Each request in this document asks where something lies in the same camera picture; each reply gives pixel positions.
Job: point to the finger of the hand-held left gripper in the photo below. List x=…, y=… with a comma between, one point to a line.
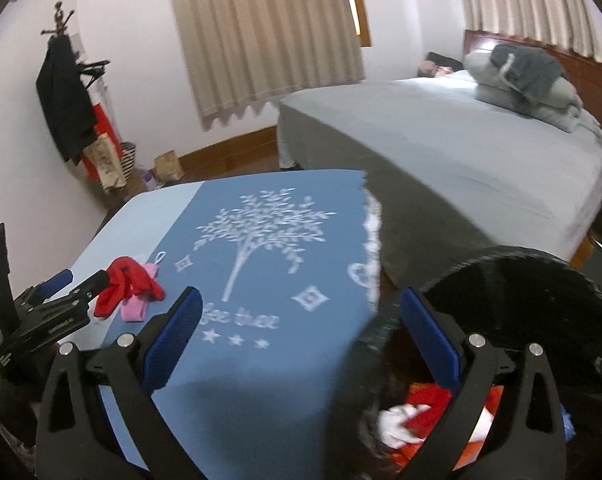
x=83, y=292
x=56, y=283

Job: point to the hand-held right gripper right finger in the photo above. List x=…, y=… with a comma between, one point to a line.
x=433, y=340

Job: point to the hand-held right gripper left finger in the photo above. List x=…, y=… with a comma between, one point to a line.
x=168, y=340

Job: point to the red fleece cloth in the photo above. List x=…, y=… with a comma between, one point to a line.
x=428, y=395
x=128, y=280

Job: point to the red and white clothes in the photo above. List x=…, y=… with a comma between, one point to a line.
x=486, y=410

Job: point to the white tissue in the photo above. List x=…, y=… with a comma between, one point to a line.
x=396, y=422

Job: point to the black woven trash bin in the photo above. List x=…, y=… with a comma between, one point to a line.
x=521, y=285

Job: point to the pink cloth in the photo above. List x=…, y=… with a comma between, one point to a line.
x=133, y=310

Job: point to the blue printed blanket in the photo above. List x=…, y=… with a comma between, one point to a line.
x=281, y=360

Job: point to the beige patterned bag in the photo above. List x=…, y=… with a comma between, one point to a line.
x=106, y=165

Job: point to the purple white box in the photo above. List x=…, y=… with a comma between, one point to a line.
x=149, y=179

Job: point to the black white striped tote bag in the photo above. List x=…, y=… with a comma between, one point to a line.
x=129, y=162

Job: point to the brown paper bag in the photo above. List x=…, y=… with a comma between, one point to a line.
x=168, y=166

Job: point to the blue plastic bag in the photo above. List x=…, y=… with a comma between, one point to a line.
x=568, y=425

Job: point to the red garment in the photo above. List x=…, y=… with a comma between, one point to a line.
x=103, y=125

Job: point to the bed with grey sheet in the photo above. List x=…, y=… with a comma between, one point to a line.
x=431, y=160

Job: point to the black coat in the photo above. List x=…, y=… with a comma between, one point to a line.
x=63, y=100

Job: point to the black hanger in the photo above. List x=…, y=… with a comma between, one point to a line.
x=93, y=71

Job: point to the wooden coat rack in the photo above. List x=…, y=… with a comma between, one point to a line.
x=58, y=20

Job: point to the grey pillow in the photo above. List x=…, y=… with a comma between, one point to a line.
x=486, y=80

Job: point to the dark pillow with pink cloth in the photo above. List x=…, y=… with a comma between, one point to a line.
x=438, y=65

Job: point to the dark grey folded garment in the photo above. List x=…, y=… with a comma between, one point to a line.
x=531, y=70

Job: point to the wooden headboard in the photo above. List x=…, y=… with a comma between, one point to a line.
x=596, y=90

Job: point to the wide beige curtain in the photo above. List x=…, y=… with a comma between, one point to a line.
x=261, y=35

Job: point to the wooden window frame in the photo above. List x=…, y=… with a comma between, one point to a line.
x=360, y=5

